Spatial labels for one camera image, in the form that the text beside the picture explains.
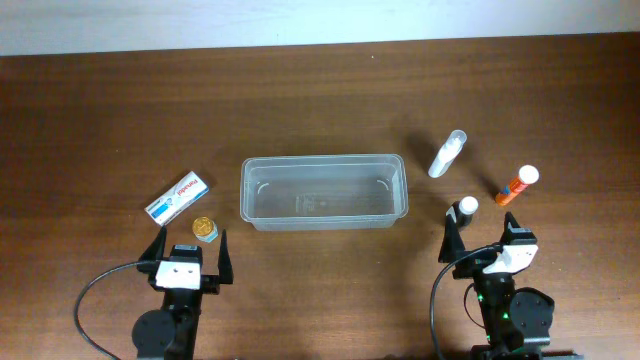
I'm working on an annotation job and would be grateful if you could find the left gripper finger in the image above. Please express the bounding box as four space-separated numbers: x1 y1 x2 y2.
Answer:
217 230 233 278
139 226 167 261

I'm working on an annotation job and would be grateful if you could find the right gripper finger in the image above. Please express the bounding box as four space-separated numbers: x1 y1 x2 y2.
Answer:
438 215 466 263
501 212 521 244

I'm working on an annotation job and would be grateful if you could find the dark bottle white cap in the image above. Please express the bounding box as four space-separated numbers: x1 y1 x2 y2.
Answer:
446 196 479 230

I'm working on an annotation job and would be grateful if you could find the orange tube white cap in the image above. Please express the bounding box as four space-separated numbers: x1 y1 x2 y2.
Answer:
495 165 540 206

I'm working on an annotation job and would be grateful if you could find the white Panadol box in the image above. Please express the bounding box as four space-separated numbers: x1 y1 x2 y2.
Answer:
145 171 209 226

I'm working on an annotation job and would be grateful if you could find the white spray bottle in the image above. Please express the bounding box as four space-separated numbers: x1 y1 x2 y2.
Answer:
428 129 467 178

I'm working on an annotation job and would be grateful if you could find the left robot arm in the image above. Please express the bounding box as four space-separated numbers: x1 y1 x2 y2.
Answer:
132 227 234 359

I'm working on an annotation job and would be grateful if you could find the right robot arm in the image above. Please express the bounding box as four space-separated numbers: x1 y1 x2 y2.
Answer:
429 208 582 360

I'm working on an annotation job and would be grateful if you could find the clear plastic container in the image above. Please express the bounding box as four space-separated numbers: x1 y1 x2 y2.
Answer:
240 154 409 231

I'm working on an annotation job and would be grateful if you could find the small jar gold lid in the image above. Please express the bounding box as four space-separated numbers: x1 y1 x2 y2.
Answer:
192 216 218 243

